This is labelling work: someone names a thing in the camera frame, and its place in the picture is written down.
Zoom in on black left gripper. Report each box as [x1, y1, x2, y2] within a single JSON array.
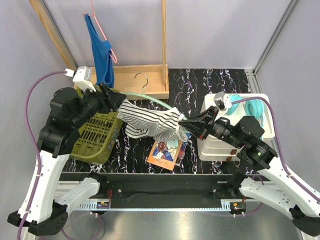
[[72, 81, 127, 128]]

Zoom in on pink wire clothes hanger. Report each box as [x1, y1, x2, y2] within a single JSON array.
[[83, 0, 118, 64]]

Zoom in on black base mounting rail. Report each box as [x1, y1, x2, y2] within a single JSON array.
[[57, 171, 273, 210]]

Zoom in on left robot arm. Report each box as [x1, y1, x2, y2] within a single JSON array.
[[7, 83, 127, 237]]

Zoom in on white drawer storage box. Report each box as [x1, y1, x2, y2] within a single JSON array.
[[197, 93, 275, 161]]

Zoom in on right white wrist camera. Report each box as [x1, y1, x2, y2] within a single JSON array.
[[213, 91, 239, 112]]

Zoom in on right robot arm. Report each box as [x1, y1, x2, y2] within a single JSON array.
[[178, 106, 320, 237]]

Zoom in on striped black white tank top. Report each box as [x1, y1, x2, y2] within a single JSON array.
[[117, 100, 188, 142]]

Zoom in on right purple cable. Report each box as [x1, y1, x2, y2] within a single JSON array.
[[204, 96, 320, 218]]

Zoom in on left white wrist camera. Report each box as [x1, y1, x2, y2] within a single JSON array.
[[64, 66, 97, 93]]

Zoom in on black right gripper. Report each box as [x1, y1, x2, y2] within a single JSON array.
[[178, 105, 245, 149]]

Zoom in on blue storey treehouse book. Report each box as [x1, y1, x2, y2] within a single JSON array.
[[175, 132, 191, 166]]

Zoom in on wooden clothes rack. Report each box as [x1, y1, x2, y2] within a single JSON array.
[[29, 0, 170, 100]]

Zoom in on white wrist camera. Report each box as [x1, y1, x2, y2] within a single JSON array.
[[64, 66, 97, 93], [213, 91, 239, 112]]

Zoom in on olive green plastic basket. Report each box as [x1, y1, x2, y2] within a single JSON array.
[[69, 86, 124, 164]]

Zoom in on blue tank top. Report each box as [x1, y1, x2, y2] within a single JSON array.
[[84, 14, 115, 88]]

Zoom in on orange Othello book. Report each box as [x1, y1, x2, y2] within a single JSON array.
[[147, 139, 183, 171]]

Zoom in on teal cat ear headphones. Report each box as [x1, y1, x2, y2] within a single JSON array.
[[226, 94, 265, 128]]

